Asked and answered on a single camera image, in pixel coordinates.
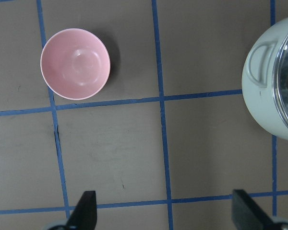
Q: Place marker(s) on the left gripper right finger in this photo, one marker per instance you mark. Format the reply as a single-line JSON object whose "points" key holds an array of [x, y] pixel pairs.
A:
{"points": [[246, 214]]}

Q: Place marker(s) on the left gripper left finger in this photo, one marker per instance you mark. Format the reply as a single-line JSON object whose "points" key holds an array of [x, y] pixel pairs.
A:
{"points": [[84, 216]]}

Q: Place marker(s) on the mint green electric pot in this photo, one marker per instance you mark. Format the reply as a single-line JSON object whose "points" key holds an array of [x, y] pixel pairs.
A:
{"points": [[257, 79]]}

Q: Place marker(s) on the pink bowl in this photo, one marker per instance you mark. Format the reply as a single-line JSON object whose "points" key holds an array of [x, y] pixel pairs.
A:
{"points": [[75, 64]]}

